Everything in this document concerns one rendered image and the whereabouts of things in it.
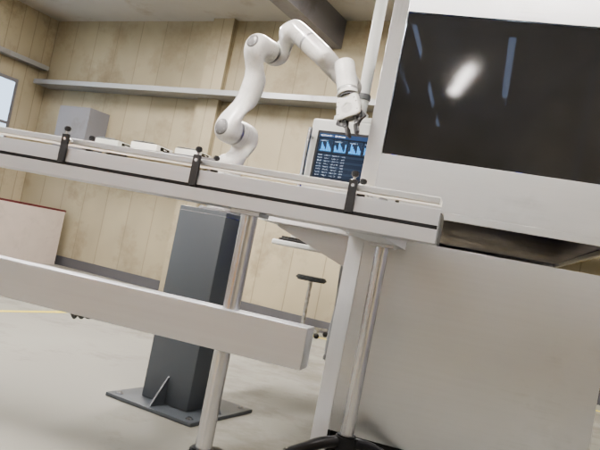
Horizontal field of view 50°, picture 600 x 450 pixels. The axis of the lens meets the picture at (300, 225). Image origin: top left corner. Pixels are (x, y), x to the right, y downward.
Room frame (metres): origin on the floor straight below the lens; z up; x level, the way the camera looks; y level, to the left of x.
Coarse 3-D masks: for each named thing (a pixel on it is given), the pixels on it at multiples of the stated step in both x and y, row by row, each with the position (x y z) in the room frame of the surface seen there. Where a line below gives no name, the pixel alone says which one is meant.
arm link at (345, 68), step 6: (342, 60) 2.56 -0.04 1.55; (348, 60) 2.56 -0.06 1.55; (336, 66) 2.58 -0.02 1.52; (342, 66) 2.56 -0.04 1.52; (348, 66) 2.55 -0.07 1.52; (354, 66) 2.58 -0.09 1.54; (336, 72) 2.58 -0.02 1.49; (342, 72) 2.55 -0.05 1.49; (348, 72) 2.55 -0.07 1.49; (354, 72) 2.57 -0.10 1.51; (336, 78) 2.58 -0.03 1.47; (342, 78) 2.54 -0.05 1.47; (348, 78) 2.54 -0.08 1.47; (354, 78) 2.55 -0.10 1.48; (342, 84) 2.54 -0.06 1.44; (348, 84) 2.53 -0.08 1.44; (354, 84) 2.54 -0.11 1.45
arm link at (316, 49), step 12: (312, 36) 2.66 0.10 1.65; (300, 48) 2.70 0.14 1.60; (312, 48) 2.64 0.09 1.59; (324, 48) 2.62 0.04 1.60; (312, 60) 2.66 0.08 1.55; (324, 60) 2.63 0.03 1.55; (336, 60) 2.66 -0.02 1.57; (324, 72) 2.68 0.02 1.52; (336, 84) 2.70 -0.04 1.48; (360, 84) 2.63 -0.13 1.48
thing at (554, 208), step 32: (416, 0) 2.57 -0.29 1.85; (448, 0) 2.54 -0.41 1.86; (480, 0) 2.50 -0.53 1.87; (512, 0) 2.47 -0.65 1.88; (544, 0) 2.44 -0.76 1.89; (576, 0) 2.41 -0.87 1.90; (384, 160) 2.57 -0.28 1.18; (416, 160) 2.54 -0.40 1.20; (416, 192) 2.53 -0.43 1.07; (448, 192) 2.50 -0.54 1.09; (480, 192) 2.47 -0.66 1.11; (512, 192) 2.43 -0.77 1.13; (544, 192) 2.40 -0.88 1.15; (576, 192) 2.37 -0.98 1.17; (480, 224) 2.46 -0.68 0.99; (512, 224) 2.43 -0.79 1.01; (544, 224) 2.40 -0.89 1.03; (576, 224) 2.37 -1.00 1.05
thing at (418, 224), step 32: (0, 128) 2.12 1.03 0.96; (64, 128) 2.01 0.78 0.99; (0, 160) 2.08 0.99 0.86; (32, 160) 2.05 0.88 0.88; (64, 160) 2.02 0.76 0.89; (96, 160) 1.99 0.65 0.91; (128, 160) 1.96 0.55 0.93; (160, 160) 2.03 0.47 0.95; (192, 160) 1.93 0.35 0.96; (160, 192) 1.92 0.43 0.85; (192, 192) 1.89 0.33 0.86; (224, 192) 1.87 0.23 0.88; (256, 192) 1.84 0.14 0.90; (288, 192) 1.81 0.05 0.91; (320, 192) 1.79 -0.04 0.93; (352, 192) 1.75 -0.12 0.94; (384, 192) 1.77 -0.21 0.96; (320, 224) 1.86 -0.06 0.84; (352, 224) 1.76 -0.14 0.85; (384, 224) 1.74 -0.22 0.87; (416, 224) 1.71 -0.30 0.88
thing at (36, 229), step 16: (0, 208) 7.54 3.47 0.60; (16, 208) 7.73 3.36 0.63; (32, 208) 7.92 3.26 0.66; (48, 208) 8.14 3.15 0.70; (0, 224) 7.58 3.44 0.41; (16, 224) 7.77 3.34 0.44; (32, 224) 7.97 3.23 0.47; (48, 224) 8.18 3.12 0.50; (0, 240) 7.62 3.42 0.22; (16, 240) 7.81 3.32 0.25; (32, 240) 8.01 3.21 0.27; (48, 240) 8.22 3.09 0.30; (16, 256) 7.85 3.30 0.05; (32, 256) 8.06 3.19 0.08; (48, 256) 8.27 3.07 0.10
